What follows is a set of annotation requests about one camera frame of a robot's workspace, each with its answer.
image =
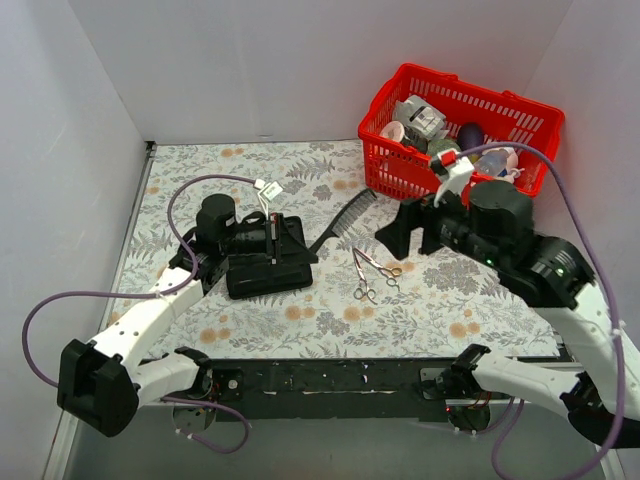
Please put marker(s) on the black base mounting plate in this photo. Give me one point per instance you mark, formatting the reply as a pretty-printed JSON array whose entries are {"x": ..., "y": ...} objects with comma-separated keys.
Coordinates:
[{"x": 350, "y": 388}]

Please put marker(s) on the white round toy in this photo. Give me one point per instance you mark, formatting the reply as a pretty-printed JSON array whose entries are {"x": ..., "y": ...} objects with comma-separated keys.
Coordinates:
[{"x": 513, "y": 170}]

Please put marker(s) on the white pink cup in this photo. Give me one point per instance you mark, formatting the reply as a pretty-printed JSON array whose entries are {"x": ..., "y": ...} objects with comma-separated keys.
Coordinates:
[{"x": 393, "y": 131}]

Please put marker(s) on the clear plastic bottle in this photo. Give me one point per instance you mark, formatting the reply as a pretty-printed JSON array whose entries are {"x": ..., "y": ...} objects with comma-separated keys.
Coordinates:
[{"x": 493, "y": 163}]

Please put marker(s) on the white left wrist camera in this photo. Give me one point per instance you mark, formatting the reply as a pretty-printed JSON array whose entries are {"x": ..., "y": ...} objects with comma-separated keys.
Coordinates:
[{"x": 266, "y": 192}]

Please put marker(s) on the aluminium frame rail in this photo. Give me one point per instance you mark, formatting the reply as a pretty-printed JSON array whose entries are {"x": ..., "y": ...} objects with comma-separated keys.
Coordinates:
[{"x": 150, "y": 448}]

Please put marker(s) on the red plastic shopping basket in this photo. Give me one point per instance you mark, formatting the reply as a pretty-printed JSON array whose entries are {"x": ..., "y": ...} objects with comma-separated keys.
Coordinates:
[{"x": 400, "y": 171}]

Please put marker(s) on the silver thinning scissors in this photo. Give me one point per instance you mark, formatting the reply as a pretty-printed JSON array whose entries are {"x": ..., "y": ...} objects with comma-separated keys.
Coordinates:
[{"x": 390, "y": 273}]

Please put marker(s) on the black zippered tool case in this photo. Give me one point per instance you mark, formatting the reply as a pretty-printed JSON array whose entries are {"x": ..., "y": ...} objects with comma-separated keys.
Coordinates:
[{"x": 247, "y": 278}]

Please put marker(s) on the silver straight scissors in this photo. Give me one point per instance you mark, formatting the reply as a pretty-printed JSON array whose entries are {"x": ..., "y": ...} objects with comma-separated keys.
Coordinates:
[{"x": 363, "y": 290}]

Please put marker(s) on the floral patterned table mat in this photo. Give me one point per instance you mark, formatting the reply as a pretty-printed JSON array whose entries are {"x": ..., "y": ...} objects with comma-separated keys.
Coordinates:
[{"x": 445, "y": 301}]

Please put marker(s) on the green textured ball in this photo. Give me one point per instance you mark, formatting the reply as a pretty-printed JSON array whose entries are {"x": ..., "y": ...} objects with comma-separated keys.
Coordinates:
[{"x": 439, "y": 145}]

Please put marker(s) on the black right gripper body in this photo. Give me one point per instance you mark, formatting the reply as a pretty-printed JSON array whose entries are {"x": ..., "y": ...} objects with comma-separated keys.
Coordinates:
[{"x": 426, "y": 226}]

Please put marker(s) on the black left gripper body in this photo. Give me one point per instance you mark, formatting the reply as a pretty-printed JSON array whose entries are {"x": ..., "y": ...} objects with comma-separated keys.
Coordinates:
[{"x": 273, "y": 240}]

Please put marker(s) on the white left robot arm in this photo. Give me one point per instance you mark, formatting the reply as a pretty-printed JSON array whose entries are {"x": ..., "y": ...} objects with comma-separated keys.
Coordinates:
[{"x": 104, "y": 381}]

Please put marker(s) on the black wide tooth comb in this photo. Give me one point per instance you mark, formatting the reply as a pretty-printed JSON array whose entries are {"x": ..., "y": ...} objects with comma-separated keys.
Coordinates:
[{"x": 346, "y": 217}]

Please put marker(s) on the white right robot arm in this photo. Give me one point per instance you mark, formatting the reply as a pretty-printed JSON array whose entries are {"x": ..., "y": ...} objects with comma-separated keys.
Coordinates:
[{"x": 557, "y": 282}]

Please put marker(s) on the grey foil snack pouch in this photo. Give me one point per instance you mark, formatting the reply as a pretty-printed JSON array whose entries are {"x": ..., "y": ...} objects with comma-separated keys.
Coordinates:
[{"x": 421, "y": 117}]

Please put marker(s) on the purple toy eggplant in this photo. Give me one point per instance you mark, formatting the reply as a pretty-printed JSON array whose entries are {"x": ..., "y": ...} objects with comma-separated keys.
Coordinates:
[{"x": 470, "y": 135}]

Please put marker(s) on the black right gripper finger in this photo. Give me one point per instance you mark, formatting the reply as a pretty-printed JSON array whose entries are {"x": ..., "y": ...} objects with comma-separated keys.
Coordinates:
[
  {"x": 435, "y": 236},
  {"x": 396, "y": 236}
]

